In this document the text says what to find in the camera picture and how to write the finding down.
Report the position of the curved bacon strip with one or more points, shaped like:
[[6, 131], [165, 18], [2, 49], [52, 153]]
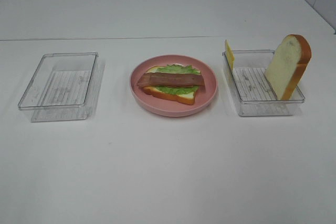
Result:
[[170, 80]]

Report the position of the bread slice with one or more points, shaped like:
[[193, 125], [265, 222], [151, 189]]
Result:
[[188, 99], [288, 65]]

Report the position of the green lettuce leaf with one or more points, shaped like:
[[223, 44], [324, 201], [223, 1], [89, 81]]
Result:
[[180, 70]]

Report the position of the yellow cheese slice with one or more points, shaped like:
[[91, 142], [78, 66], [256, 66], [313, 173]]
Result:
[[229, 55]]

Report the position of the pink plate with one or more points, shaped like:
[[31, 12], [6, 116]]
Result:
[[204, 96]]

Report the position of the clear plastic right tray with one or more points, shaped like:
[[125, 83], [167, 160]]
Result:
[[252, 94]]

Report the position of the clear plastic tray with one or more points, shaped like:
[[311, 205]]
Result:
[[252, 94], [64, 87]]

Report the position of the clear plastic left tray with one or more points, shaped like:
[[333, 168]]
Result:
[[64, 87]]

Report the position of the upright bread slice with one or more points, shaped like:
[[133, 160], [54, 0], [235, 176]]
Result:
[[288, 65]]

